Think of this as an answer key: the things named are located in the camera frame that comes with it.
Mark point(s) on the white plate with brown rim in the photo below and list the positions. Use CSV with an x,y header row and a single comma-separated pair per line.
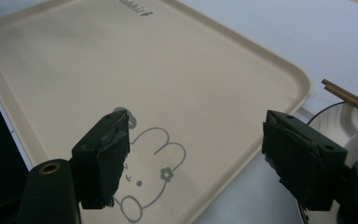
x,y
338,116

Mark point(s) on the brown wooden chopstick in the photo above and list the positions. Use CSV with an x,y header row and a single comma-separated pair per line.
x,y
349,93
351,101

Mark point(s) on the beige tray with rabbit print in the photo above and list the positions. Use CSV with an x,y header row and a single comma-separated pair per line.
x,y
155,81

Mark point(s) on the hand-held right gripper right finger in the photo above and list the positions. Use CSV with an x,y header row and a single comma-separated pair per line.
x,y
304,161

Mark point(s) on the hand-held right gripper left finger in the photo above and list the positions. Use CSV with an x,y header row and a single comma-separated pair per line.
x,y
101,161

